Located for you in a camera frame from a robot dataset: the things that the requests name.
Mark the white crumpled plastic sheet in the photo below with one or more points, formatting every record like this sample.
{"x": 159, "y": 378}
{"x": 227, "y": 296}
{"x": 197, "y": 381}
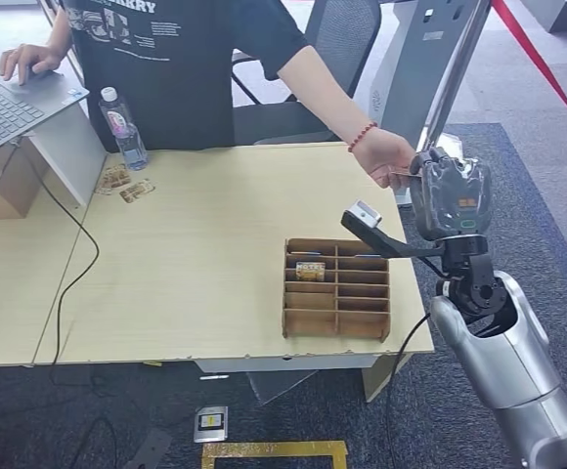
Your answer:
{"x": 452, "y": 145}

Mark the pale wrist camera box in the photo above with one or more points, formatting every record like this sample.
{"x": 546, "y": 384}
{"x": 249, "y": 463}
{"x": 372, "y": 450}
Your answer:
{"x": 365, "y": 213}

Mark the grey platform base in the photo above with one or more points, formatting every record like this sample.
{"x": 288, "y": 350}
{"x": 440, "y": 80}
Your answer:
{"x": 562, "y": 14}

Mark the chrome stanchion post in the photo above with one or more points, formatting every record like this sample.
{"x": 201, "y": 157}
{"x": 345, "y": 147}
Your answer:
{"x": 459, "y": 58}

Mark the person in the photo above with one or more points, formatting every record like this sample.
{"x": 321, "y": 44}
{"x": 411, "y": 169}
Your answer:
{"x": 166, "y": 77}

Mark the person's right forearm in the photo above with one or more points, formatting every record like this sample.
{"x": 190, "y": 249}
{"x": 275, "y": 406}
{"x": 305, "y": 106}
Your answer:
{"x": 61, "y": 35}

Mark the brown cardboard card organizer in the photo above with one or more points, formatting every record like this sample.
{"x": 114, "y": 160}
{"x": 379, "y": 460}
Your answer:
{"x": 313, "y": 301}

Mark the yellow floor tape frame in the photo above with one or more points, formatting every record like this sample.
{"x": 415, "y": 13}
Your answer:
{"x": 274, "y": 449}

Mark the patterned card in organizer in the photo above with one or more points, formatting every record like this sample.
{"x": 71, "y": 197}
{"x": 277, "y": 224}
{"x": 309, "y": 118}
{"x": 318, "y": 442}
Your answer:
{"x": 310, "y": 271}

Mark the black mesh office chair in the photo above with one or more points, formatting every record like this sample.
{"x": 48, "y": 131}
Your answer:
{"x": 342, "y": 35}

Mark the grey kiosk stand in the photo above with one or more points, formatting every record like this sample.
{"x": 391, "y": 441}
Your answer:
{"x": 408, "y": 71}

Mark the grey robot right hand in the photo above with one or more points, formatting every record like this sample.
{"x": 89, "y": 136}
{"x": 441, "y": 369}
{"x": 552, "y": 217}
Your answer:
{"x": 452, "y": 197}

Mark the clear plastic water bottle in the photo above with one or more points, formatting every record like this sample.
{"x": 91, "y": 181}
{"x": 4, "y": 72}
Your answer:
{"x": 127, "y": 132}

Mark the grey angled stand panel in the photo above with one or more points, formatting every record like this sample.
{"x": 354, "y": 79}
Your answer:
{"x": 70, "y": 152}

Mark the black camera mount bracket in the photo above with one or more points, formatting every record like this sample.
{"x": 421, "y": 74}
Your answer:
{"x": 391, "y": 245}

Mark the person's left hand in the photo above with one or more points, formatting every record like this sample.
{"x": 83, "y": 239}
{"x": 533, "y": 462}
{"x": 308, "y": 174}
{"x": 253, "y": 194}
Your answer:
{"x": 388, "y": 158}

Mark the red barrier belt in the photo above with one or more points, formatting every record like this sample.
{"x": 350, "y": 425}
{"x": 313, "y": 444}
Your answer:
{"x": 537, "y": 58}

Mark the person's left forearm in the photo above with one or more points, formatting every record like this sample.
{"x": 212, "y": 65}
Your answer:
{"x": 327, "y": 97}

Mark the thin handed card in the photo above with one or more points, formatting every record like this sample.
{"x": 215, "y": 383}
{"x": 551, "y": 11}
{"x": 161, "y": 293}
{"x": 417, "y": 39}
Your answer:
{"x": 404, "y": 173}

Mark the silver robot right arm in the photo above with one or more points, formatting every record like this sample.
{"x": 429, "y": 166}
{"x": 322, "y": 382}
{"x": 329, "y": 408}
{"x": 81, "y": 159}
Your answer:
{"x": 513, "y": 362}

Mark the silver laptop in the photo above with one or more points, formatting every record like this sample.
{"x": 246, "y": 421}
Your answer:
{"x": 5, "y": 107}

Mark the dark grey floor plate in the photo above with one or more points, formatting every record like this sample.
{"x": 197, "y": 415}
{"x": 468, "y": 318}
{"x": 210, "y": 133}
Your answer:
{"x": 149, "y": 453}

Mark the brown cardboard box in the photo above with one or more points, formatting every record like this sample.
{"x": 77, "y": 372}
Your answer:
{"x": 0, "y": 181}

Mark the grey under-table bracket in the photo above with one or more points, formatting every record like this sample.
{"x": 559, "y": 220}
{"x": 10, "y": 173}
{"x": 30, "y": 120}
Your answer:
{"x": 278, "y": 382}

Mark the person's right hand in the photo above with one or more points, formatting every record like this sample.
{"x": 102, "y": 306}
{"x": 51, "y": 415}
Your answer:
{"x": 32, "y": 59}

